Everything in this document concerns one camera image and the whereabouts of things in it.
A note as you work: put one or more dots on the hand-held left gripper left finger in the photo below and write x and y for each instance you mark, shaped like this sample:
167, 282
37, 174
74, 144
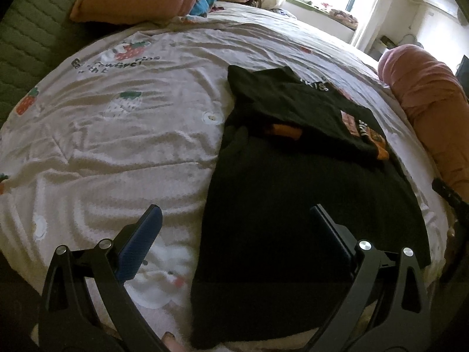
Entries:
144, 233

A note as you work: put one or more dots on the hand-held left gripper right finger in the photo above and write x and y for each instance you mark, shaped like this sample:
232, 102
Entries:
335, 240

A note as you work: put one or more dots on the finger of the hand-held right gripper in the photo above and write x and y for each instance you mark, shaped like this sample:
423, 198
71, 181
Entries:
450, 195

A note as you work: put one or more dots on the black long-sleeve shirt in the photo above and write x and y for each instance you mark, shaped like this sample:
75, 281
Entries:
278, 190

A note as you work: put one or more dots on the person's left hand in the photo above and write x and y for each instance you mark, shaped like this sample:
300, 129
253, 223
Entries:
174, 343

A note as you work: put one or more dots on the white strawberry print quilt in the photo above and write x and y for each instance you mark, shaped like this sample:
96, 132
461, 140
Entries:
110, 154

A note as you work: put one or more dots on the pink rolled blanket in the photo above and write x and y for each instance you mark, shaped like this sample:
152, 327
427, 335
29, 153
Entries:
432, 99

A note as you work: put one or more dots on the clutter on window sill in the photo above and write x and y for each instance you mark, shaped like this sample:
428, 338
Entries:
342, 16

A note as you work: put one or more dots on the green quilted headboard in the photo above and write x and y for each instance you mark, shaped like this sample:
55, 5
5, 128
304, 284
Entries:
29, 40

